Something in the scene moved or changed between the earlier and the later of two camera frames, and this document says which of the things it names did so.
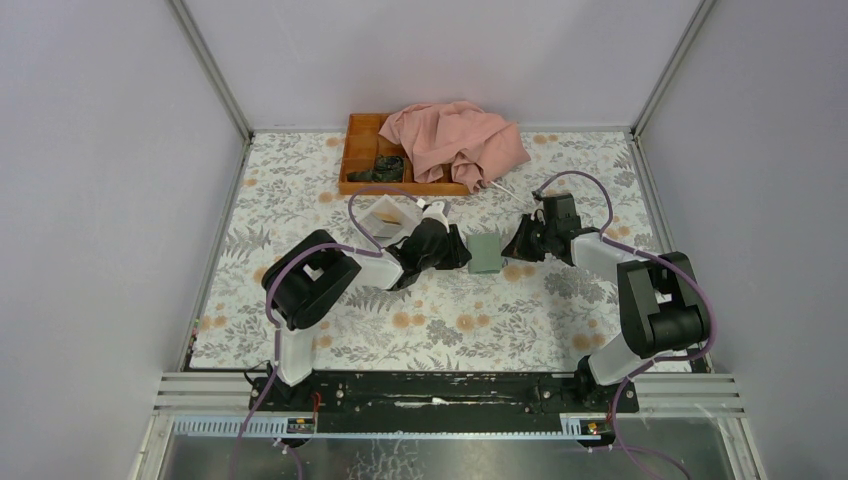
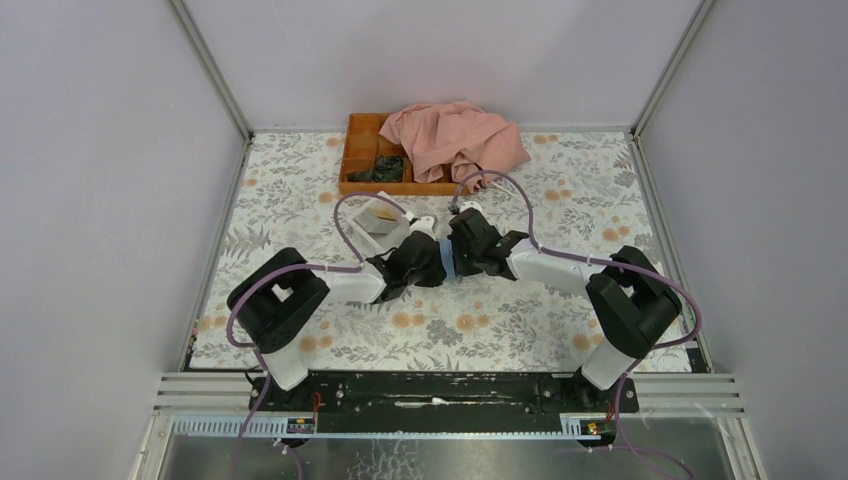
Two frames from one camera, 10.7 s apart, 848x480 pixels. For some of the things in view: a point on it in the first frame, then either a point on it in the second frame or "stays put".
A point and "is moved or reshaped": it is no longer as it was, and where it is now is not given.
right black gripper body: x=533 y=243 -> x=465 y=258
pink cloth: x=476 y=147 stays put
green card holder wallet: x=486 y=253 is moved or reshaped
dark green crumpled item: x=387 y=169 stays put
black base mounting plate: x=440 y=402 stays put
